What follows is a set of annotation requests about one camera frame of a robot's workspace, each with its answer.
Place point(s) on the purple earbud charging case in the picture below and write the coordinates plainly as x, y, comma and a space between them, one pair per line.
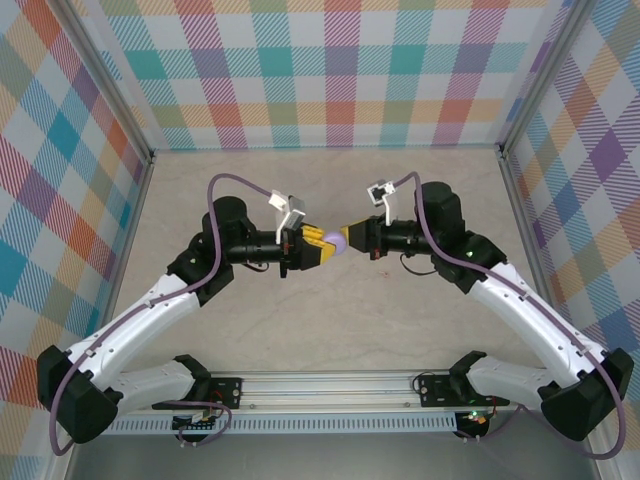
337, 242

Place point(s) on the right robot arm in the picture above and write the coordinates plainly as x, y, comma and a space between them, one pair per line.
540, 320

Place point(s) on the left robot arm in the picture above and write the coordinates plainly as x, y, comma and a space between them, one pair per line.
140, 320

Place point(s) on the small circuit board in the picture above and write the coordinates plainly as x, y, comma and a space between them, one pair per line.
475, 419
197, 425

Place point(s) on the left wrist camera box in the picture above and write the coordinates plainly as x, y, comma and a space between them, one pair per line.
296, 207

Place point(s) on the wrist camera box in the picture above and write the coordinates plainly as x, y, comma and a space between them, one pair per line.
377, 190
296, 207

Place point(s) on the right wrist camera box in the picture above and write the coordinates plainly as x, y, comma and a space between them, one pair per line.
377, 190

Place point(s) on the aluminium side rail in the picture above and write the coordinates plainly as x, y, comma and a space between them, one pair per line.
521, 215
132, 220

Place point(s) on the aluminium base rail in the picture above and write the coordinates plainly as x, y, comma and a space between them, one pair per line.
325, 392

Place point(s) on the aluminium frame post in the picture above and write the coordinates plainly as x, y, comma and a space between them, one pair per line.
542, 75
107, 85

